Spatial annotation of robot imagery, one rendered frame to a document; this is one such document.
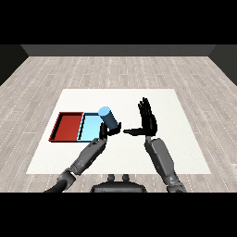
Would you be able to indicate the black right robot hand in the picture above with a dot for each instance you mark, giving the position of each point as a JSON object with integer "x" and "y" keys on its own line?
{"x": 148, "y": 121}

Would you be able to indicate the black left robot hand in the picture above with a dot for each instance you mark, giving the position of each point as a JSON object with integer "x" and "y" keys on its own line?
{"x": 105, "y": 132}

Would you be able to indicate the blue can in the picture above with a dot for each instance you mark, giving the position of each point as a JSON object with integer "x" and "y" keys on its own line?
{"x": 108, "y": 118}

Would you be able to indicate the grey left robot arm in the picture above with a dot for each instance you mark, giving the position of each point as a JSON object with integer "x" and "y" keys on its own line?
{"x": 86, "y": 160}

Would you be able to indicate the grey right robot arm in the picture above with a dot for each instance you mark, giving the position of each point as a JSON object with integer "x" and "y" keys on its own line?
{"x": 163, "y": 160}

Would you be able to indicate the light blue shallow open box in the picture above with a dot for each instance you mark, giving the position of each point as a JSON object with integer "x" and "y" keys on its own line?
{"x": 89, "y": 127}

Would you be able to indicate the red shallow open box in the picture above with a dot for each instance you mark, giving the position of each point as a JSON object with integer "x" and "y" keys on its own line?
{"x": 67, "y": 126}

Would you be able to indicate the dark grey robot body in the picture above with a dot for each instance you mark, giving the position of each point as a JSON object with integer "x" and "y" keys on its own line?
{"x": 118, "y": 185}

